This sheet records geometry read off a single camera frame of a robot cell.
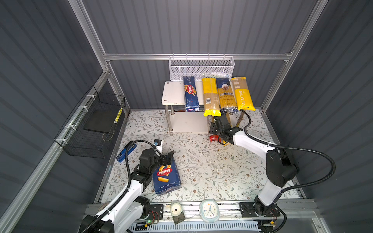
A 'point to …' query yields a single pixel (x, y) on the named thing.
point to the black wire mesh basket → (88, 133)
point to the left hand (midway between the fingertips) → (165, 150)
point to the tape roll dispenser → (177, 212)
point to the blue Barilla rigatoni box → (166, 178)
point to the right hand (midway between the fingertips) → (214, 127)
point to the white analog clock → (210, 210)
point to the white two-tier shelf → (178, 119)
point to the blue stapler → (122, 156)
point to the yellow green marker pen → (118, 115)
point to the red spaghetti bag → (212, 138)
